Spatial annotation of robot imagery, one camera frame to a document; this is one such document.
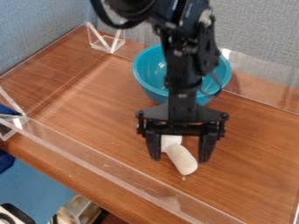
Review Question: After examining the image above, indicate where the metal frame under table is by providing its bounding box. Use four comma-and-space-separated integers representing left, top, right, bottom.
50, 195, 103, 224

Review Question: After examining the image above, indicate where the clear acrylic front barrier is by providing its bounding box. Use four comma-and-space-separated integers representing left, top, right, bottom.
0, 87, 246, 224

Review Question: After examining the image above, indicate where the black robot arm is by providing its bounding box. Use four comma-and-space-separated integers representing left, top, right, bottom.
90, 0, 230, 163

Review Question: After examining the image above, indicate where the black white object bottom-left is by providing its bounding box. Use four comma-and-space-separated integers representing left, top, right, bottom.
0, 203, 36, 224

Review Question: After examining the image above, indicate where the clear acrylic back barrier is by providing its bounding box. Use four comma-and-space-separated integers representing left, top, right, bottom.
115, 41, 299, 115

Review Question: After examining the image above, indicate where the white brown-capped toy mushroom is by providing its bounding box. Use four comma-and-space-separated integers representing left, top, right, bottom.
162, 135, 199, 176

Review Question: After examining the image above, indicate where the blue fabric object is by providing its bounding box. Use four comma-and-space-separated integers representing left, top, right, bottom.
0, 103, 20, 175

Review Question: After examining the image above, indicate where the clear acrylic barrier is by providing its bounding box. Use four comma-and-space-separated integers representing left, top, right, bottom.
0, 87, 246, 224
115, 41, 299, 115

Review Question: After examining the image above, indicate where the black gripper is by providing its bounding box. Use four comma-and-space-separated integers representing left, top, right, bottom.
135, 101, 230, 163

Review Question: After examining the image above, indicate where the blue bowl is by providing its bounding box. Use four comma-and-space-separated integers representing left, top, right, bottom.
132, 44, 232, 105

